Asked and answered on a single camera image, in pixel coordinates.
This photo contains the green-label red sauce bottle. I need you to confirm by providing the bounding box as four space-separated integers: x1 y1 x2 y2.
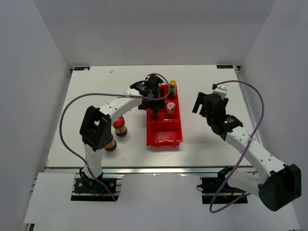
168 79 177 99

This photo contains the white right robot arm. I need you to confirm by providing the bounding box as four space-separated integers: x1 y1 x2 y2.
192 92 302 211

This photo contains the blue corner label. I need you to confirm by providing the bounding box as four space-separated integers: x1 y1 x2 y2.
216 64 234 69
73 66 90 71

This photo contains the blue corner label right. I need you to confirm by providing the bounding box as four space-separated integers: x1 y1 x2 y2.
216 64 234 69

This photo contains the aluminium rail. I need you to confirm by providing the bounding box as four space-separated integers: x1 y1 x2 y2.
233 66 263 145
44 166 257 176

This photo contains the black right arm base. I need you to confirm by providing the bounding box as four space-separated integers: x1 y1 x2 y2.
196 177 249 205

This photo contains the aluminium front rail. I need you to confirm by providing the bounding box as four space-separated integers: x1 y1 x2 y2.
44 166 257 176

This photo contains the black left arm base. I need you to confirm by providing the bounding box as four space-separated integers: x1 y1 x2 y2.
71 170 121 202

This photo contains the red-lidded brown sauce jar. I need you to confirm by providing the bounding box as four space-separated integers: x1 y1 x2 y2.
113 116 128 137

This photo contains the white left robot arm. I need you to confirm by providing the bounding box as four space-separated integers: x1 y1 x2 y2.
79 73 167 192

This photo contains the small dark pepper shaker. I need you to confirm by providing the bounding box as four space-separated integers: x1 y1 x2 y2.
151 108 159 119

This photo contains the red plastic divided bin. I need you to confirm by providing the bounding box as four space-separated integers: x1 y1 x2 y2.
146 87 183 147

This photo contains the blue corner label left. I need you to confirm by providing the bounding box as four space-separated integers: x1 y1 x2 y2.
73 66 90 71

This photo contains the pink-lidded spice jar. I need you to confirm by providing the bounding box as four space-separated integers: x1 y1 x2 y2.
165 102 176 119

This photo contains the aluminium right side rail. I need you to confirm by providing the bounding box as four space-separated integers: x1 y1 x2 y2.
233 66 263 145

